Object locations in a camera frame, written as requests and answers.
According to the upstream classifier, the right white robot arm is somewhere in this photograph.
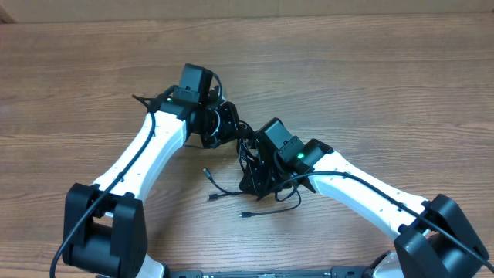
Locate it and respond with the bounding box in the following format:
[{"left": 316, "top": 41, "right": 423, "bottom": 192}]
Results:
[{"left": 239, "top": 118, "right": 493, "bottom": 277}]

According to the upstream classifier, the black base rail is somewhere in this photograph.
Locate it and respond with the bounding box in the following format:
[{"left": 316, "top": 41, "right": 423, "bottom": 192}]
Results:
[{"left": 164, "top": 266, "right": 371, "bottom": 278}]

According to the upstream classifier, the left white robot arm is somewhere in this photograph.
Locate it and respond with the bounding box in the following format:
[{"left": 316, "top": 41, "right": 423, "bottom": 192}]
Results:
[{"left": 49, "top": 63, "right": 239, "bottom": 277}]

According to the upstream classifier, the black usb cable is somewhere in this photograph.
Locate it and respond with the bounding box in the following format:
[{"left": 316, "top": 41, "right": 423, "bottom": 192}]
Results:
[{"left": 202, "top": 120, "right": 259, "bottom": 201}]

